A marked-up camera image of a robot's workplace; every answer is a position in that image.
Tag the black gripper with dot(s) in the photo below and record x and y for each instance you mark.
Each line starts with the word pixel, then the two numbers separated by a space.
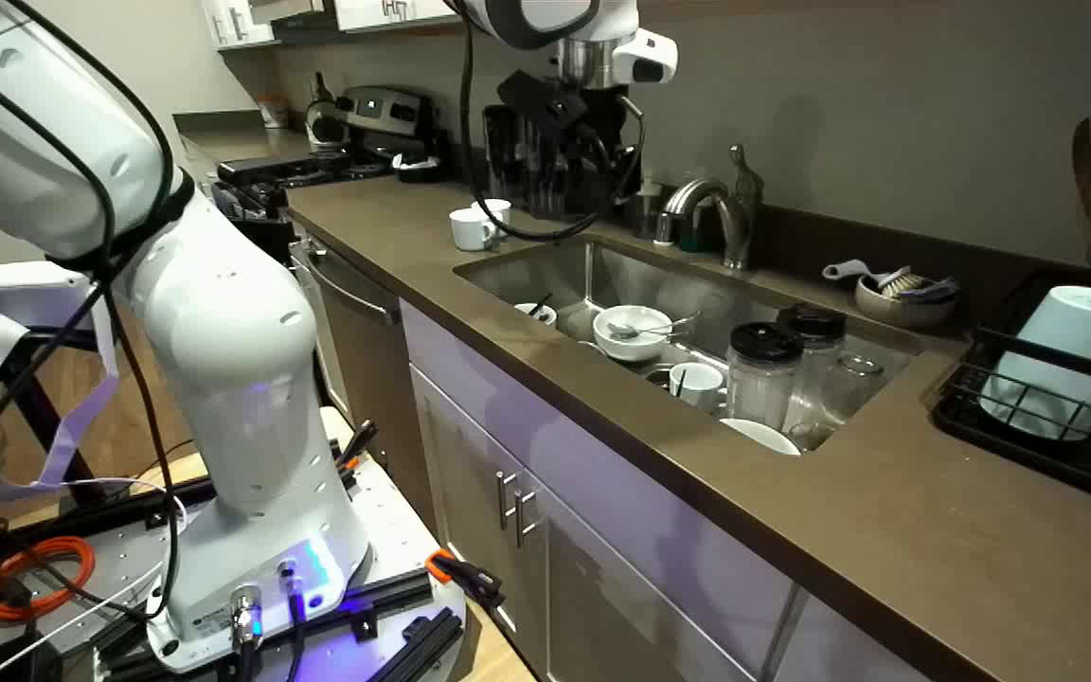
pixel 555 112

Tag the chrome kitchen tap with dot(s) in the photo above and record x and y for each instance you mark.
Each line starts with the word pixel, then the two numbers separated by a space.
pixel 703 211

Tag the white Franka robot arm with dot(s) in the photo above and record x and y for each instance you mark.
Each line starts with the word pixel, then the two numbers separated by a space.
pixel 228 353

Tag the large white mug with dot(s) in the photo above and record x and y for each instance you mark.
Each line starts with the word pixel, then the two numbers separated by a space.
pixel 476 230

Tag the clear soap dispenser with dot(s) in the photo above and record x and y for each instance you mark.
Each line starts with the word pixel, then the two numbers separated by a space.
pixel 649 214

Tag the small white dish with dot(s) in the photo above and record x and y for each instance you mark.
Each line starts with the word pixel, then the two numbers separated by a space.
pixel 535 311

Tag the stainless steel sink basin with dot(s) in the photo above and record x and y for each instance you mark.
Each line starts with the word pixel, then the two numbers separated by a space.
pixel 646 299

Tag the metal spoon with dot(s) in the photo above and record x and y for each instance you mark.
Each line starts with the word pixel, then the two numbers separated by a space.
pixel 635 328

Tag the white bowl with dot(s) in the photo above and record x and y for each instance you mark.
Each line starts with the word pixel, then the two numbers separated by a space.
pixel 630 335

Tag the silver toaster oven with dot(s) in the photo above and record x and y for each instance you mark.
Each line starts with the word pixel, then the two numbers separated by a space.
pixel 377 121

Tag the small white cup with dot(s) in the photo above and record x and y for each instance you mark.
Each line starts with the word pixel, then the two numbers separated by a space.
pixel 699 383

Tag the stainless dishwasher front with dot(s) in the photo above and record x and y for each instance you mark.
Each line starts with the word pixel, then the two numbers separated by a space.
pixel 361 353

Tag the white upper cabinets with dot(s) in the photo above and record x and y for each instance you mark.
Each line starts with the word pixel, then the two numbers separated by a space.
pixel 320 18

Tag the clear jar black lid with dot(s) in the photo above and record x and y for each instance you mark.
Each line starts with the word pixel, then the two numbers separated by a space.
pixel 762 373

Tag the round white plate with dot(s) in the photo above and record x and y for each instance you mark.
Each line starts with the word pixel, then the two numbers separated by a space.
pixel 758 438

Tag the lower kitchen cabinets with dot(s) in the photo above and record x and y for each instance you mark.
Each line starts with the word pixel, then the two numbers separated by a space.
pixel 596 556

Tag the orange black clamp tool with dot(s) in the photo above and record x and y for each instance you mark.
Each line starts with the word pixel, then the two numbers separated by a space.
pixel 465 576

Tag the white paper strip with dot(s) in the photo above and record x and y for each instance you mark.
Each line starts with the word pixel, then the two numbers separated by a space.
pixel 74 424

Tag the pale blue container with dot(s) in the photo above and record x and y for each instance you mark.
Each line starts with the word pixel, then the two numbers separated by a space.
pixel 1069 362

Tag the robot mounting table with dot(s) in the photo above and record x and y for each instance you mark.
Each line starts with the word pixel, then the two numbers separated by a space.
pixel 78 592

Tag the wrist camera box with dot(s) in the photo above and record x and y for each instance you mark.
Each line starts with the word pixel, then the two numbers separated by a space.
pixel 646 57

